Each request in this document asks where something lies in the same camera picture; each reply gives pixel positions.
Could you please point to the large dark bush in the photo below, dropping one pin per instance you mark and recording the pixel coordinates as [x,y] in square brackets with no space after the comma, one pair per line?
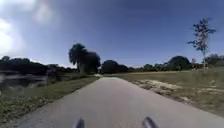
[111,67]

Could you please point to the round dark tree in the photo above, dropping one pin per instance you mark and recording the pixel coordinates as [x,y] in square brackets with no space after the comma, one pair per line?
[91,62]

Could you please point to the palm tree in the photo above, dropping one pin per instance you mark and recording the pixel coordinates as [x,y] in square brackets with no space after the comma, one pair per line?
[78,53]

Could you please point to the grey asphalt path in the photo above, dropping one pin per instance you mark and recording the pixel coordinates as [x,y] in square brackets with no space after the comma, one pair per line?
[110,103]

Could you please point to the distant row of trees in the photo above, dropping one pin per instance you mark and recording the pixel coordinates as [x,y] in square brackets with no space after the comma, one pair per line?
[178,62]

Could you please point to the robot's own part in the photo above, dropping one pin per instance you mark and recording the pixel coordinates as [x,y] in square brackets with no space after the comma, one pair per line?
[80,123]
[149,122]

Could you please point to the wide grass field with sandy patches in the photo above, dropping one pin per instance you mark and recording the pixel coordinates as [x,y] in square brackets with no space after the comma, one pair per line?
[186,83]

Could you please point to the grass strip beside pond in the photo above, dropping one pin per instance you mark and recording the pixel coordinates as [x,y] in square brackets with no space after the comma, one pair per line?
[40,96]

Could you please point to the row of dark trees behind pond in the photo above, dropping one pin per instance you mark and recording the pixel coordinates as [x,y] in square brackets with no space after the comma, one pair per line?
[23,65]

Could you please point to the pond water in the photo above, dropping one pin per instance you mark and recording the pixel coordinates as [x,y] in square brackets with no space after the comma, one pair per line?
[20,80]

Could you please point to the tall thin tree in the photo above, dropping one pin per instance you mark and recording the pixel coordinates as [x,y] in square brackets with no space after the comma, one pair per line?
[202,35]

